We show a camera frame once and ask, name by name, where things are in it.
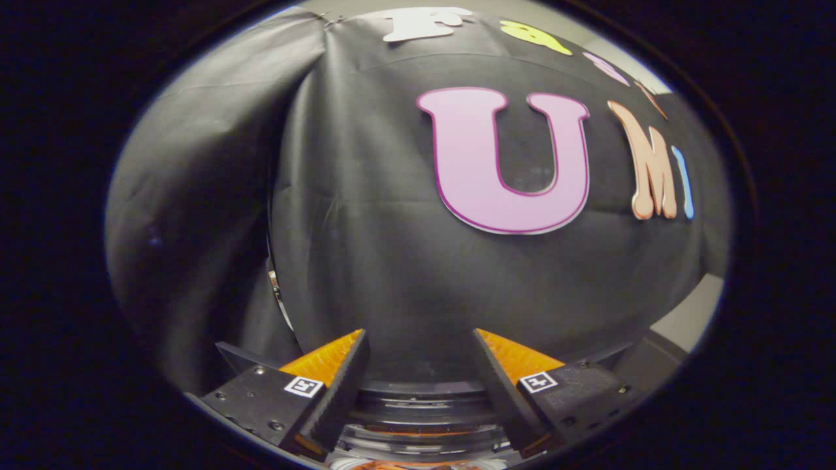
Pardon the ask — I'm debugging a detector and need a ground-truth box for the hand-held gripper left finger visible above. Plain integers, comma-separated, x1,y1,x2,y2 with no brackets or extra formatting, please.
200,328,371,463

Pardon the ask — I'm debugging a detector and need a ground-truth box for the black backdrop cloth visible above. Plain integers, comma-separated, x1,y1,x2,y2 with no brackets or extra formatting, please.
104,7,732,392

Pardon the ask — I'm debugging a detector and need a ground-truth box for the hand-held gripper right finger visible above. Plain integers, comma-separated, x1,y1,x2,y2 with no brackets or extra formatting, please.
472,328,635,459

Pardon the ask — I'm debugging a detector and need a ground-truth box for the grey washing machine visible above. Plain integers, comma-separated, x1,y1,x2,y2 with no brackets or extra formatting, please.
327,375,523,470

